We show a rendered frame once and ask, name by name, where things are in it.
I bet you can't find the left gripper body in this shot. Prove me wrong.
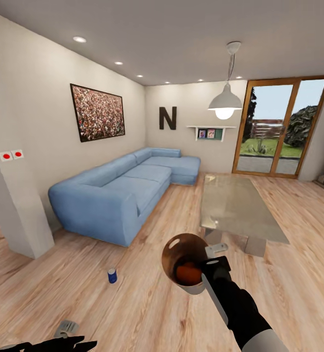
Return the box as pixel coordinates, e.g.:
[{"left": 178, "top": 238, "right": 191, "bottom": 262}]
[{"left": 42, "top": 337, "right": 75, "bottom": 352}]

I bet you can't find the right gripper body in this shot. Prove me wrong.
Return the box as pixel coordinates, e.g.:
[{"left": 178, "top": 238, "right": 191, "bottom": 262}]
[{"left": 199, "top": 256, "right": 231, "bottom": 272}]

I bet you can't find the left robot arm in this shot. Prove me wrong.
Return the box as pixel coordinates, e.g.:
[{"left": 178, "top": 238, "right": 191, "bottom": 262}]
[{"left": 0, "top": 319, "right": 98, "bottom": 352}]

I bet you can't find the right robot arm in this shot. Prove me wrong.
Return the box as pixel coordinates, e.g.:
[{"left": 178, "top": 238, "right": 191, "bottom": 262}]
[{"left": 199, "top": 243, "right": 290, "bottom": 352}]

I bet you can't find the trash can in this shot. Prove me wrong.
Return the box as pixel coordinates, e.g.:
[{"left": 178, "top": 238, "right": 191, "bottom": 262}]
[{"left": 162, "top": 233, "right": 209, "bottom": 295}]

